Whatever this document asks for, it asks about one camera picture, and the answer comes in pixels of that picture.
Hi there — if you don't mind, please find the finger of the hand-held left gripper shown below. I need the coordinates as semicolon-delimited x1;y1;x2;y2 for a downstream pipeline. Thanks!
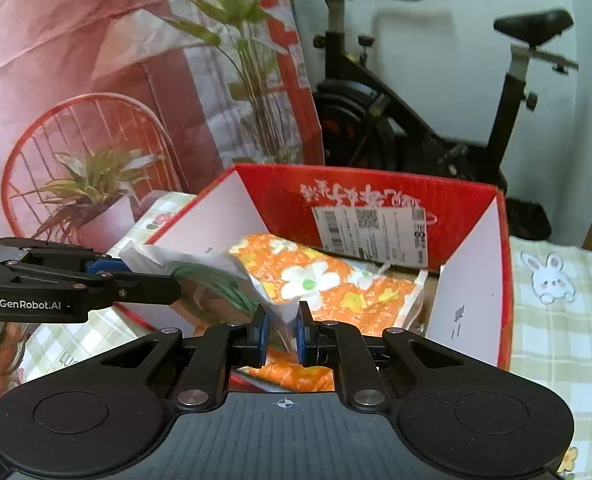
3;260;183;311
0;237;127;276

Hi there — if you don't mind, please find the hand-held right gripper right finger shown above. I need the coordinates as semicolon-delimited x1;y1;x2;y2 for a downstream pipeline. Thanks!
295;301;482;412

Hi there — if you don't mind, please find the red strawberry cardboard box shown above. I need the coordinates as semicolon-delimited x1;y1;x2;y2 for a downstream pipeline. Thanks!
108;162;514;371

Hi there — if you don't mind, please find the green checked tablecloth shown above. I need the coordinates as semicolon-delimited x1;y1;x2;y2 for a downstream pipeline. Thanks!
18;191;592;480

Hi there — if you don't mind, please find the orange floral cloth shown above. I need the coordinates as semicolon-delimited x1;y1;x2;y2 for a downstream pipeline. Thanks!
228;232;424;393

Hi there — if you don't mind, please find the printed red backdrop cloth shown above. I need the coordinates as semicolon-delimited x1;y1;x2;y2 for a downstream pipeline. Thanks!
0;0;325;251

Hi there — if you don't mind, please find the black exercise bike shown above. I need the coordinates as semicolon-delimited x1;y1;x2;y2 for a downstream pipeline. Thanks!
278;0;579;198

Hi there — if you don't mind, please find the plastic bag with green cloth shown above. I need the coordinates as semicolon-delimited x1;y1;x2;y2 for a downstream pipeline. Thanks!
118;240;264;323

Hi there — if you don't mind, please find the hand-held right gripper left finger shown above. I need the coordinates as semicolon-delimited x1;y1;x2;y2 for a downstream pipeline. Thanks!
93;304;270;413

